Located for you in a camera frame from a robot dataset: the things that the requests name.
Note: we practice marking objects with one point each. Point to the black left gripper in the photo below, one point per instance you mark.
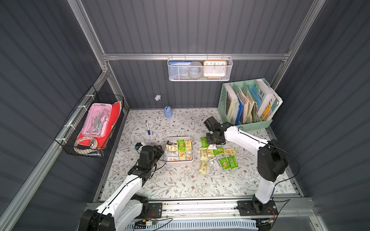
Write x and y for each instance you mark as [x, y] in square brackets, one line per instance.
[157, 149]

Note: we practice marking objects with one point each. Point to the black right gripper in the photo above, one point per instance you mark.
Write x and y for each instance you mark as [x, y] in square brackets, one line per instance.
[208, 123]

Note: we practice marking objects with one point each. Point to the small white cookie packet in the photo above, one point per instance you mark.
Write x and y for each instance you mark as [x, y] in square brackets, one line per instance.
[212, 147]

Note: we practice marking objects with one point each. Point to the green cookie packet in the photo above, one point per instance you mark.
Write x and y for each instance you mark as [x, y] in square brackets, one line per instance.
[224, 162]
[232, 162]
[181, 145]

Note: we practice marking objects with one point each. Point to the pale yellow packet stack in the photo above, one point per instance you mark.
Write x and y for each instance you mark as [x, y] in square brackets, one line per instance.
[188, 145]

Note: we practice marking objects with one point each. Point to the silver cookie packet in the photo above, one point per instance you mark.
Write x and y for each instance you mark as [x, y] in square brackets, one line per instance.
[215, 163]

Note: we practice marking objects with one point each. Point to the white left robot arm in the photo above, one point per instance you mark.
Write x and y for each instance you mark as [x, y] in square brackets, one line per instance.
[125, 204]

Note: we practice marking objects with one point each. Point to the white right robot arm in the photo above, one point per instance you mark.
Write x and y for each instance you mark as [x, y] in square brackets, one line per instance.
[271, 160]

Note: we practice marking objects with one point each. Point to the white storage box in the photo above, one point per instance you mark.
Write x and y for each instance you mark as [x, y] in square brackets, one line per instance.
[190, 155]

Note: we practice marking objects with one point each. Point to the blue box in basket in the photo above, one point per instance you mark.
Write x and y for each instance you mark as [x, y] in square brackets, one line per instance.
[178, 70]

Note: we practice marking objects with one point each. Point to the white cookie packet front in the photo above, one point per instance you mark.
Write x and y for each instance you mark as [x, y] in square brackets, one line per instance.
[172, 159]

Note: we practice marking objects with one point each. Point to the pale yellow packet back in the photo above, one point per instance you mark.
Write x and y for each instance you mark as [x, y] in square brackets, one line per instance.
[172, 148]

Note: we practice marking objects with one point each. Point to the blue white marker pen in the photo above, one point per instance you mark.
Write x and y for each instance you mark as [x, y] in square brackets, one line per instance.
[147, 126]

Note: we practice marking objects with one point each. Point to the blue folder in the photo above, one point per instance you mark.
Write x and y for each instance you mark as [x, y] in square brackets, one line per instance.
[239, 118]

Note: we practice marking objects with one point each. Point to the pale yellow cookie packet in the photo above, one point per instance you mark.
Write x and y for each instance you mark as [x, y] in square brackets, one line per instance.
[182, 155]

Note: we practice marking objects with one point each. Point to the green cookie packet upright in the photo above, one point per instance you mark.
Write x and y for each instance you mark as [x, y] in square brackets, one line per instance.
[181, 145]

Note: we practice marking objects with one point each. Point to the pale green workspace book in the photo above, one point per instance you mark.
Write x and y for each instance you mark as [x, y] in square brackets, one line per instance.
[232, 104]

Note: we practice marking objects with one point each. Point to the mint green file organizer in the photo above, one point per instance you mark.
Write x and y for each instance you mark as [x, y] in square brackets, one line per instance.
[256, 123]

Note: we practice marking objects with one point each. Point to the blue spray bottle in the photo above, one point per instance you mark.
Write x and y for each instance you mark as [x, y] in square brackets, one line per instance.
[167, 109]

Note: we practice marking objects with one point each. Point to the beige paper stack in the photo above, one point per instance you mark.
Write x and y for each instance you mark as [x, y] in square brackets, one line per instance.
[248, 101]

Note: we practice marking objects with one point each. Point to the yellow illustrated book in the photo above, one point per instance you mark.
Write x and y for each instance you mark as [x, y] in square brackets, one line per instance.
[266, 111]

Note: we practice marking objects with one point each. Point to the pink plastic tool case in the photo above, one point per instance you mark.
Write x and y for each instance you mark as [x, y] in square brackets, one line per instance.
[97, 120]

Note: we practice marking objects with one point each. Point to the white illustrated book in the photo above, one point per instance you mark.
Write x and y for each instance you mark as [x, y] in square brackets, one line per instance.
[266, 94]

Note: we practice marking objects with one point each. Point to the clear tape dispenser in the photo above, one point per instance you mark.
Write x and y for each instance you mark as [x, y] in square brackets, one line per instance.
[87, 142]

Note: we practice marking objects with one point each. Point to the yellow white clock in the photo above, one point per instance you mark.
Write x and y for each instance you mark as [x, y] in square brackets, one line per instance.
[215, 68]

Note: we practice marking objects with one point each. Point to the red cloth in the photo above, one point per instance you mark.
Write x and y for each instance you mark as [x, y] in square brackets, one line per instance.
[114, 116]

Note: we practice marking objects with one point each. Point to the grey tape roll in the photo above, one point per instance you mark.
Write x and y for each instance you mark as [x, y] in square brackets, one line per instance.
[195, 70]

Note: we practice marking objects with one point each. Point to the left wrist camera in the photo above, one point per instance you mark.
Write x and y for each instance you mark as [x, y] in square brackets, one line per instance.
[139, 146]

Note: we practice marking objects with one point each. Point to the white wire wall basket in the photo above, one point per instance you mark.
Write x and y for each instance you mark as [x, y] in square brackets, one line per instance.
[202, 58]

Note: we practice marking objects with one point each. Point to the black wire wall basket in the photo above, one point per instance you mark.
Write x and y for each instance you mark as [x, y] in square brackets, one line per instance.
[71, 129]

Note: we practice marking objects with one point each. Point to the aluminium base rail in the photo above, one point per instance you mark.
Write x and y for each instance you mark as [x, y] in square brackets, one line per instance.
[228, 208]

